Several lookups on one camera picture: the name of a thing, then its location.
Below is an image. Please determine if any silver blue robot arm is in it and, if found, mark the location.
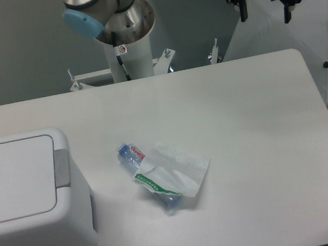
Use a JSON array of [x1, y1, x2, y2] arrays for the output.
[[62, 0, 301, 47]]

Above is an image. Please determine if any clear plastic water bottle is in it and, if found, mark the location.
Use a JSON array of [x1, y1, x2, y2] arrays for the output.
[[116, 143, 181, 211]]

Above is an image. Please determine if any white push-lid trash can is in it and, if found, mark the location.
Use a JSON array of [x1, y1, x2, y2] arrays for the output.
[[0, 127, 99, 246]]

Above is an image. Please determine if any white Superior umbrella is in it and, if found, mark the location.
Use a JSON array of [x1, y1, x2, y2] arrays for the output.
[[224, 0, 328, 106]]

